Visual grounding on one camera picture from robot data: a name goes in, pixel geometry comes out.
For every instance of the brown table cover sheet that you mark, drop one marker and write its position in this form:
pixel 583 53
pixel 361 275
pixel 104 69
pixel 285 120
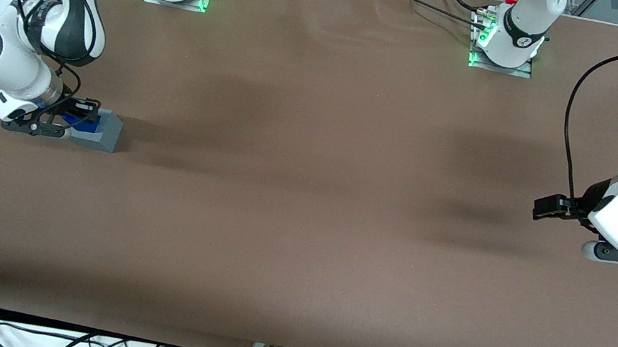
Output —
pixel 299 229

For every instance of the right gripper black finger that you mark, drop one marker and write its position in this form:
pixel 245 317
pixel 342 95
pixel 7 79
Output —
pixel 91 111
pixel 66 108

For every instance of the gray square base block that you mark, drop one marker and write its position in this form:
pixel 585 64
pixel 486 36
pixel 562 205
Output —
pixel 107 135

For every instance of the blue plastic insert part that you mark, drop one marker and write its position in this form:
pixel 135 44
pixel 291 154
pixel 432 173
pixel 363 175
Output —
pixel 88 127

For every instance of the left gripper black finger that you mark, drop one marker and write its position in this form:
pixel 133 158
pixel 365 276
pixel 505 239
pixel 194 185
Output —
pixel 573 207
pixel 547 208

